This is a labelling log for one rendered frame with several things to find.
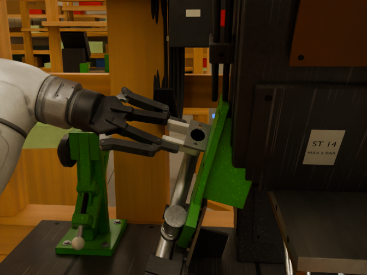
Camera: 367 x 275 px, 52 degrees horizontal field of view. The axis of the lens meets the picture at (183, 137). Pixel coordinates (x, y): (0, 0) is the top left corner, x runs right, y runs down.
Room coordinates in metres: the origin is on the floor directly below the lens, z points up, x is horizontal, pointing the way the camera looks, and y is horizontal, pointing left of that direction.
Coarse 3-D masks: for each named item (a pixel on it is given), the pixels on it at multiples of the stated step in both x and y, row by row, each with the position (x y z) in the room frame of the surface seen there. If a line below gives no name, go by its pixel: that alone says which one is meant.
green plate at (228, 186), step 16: (224, 112) 0.55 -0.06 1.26; (224, 128) 0.57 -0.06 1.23; (208, 144) 0.61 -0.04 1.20; (224, 144) 0.57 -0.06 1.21; (208, 160) 0.56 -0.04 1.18; (224, 160) 0.57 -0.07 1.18; (208, 176) 0.56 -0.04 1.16; (224, 176) 0.57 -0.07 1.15; (240, 176) 0.56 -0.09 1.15; (192, 192) 0.66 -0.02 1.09; (208, 192) 0.57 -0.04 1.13; (224, 192) 0.57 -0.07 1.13; (240, 192) 0.56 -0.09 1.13
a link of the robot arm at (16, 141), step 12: (0, 132) 0.60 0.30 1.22; (12, 132) 0.62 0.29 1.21; (0, 144) 0.59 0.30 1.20; (12, 144) 0.61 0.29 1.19; (0, 156) 0.58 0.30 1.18; (12, 156) 0.61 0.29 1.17; (0, 168) 0.58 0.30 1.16; (12, 168) 0.61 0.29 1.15; (0, 180) 0.58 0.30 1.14; (0, 192) 0.59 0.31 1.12
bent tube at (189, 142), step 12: (192, 120) 0.67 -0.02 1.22; (192, 132) 0.66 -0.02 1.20; (204, 132) 0.65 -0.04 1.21; (192, 144) 0.63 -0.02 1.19; (204, 144) 0.64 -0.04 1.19; (192, 156) 0.68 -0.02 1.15; (180, 168) 0.72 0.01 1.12; (192, 168) 0.70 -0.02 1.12; (180, 180) 0.71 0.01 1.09; (180, 192) 0.70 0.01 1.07; (180, 204) 0.68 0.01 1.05; (156, 252) 0.61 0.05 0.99; (168, 252) 0.61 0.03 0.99
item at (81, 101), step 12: (84, 96) 0.66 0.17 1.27; (96, 96) 0.66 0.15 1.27; (108, 96) 0.70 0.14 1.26; (72, 108) 0.65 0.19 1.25; (84, 108) 0.65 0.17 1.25; (96, 108) 0.67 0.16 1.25; (108, 108) 0.68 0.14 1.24; (72, 120) 0.65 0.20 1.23; (84, 120) 0.65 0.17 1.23; (96, 120) 0.66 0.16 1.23; (96, 132) 0.65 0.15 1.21; (108, 132) 0.65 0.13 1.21
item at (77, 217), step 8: (104, 160) 0.87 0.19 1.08; (80, 184) 0.79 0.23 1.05; (96, 184) 0.80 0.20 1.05; (80, 192) 0.79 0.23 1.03; (88, 192) 0.79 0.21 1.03; (96, 192) 0.79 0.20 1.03; (80, 200) 0.80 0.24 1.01; (96, 200) 0.80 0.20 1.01; (80, 208) 0.79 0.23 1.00; (88, 208) 0.78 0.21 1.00; (96, 208) 0.78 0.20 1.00; (80, 216) 0.75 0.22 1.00; (88, 216) 0.75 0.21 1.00; (96, 216) 0.77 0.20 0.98; (72, 224) 0.76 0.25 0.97; (80, 224) 0.74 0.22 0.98; (88, 224) 0.74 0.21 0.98; (96, 224) 0.76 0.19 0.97
